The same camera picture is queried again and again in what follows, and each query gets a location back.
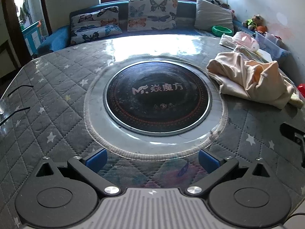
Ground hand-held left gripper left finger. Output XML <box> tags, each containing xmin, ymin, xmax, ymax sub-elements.
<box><xmin>36</xmin><ymin>147</ymin><xmax>121</xmax><ymax>195</ymax></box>

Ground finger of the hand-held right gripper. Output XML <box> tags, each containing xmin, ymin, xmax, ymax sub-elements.
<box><xmin>281</xmin><ymin>122</ymin><xmax>305</xmax><ymax>168</ymax></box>

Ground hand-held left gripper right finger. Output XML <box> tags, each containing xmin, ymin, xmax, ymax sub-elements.
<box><xmin>186</xmin><ymin>148</ymin><xmax>271</xmax><ymax>195</ymax></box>

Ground beige garment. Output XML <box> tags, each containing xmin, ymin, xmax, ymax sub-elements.
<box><xmin>206</xmin><ymin>51</ymin><xmax>299</xmax><ymax>110</ymax></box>

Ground pale yellow cloth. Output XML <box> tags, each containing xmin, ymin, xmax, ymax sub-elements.
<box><xmin>289</xmin><ymin>92</ymin><xmax>305</xmax><ymax>108</ymax></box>

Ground round black induction cooker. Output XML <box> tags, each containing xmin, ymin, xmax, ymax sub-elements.
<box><xmin>103</xmin><ymin>61</ymin><xmax>212</xmax><ymax>137</ymax></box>

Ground grey quilted star table cover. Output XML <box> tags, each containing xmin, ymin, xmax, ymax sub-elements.
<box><xmin>0</xmin><ymin>35</ymin><xmax>305</xmax><ymax>229</ymax></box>

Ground clear storage box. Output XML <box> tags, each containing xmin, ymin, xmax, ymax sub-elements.
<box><xmin>254</xmin><ymin>31</ymin><xmax>290</xmax><ymax>60</ymax></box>

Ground pink cloth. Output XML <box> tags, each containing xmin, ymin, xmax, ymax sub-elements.
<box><xmin>232</xmin><ymin>31</ymin><xmax>260</xmax><ymax>52</ymax></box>

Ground eyeglasses with black arms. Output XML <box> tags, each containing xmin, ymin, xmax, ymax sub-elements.
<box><xmin>0</xmin><ymin>85</ymin><xmax>34</xmax><ymax>126</ymax></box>

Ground clear plastic bag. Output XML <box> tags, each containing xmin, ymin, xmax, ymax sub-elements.
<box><xmin>219</xmin><ymin>33</ymin><xmax>239</xmax><ymax>49</ymax></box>

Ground plush bear with green vest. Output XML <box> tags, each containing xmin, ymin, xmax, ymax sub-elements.
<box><xmin>243</xmin><ymin>14</ymin><xmax>264</xmax><ymax>30</ymax></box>

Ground green bowl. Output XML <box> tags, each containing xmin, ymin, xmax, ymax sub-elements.
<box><xmin>212</xmin><ymin>25</ymin><xmax>234</xmax><ymax>37</ymax></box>

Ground long butterfly print pillow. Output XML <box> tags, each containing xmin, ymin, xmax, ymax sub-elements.
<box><xmin>70</xmin><ymin>6</ymin><xmax>120</xmax><ymax>32</ymax></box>
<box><xmin>70</xmin><ymin>25</ymin><xmax>123</xmax><ymax>46</ymax></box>

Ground blue sofa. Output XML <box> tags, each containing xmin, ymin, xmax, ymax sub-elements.
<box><xmin>36</xmin><ymin>0</ymin><xmax>289</xmax><ymax>55</ymax></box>

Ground grey pillow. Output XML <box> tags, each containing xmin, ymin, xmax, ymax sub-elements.
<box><xmin>194</xmin><ymin>0</ymin><xmax>235</xmax><ymax>32</ymax></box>

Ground black white plush toy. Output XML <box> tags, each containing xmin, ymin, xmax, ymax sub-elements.
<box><xmin>209</xmin><ymin>0</ymin><xmax>227</xmax><ymax>8</ymax></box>

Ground square butterfly print pillow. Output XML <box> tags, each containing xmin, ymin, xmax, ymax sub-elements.
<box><xmin>127</xmin><ymin>0</ymin><xmax>179</xmax><ymax>32</ymax></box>

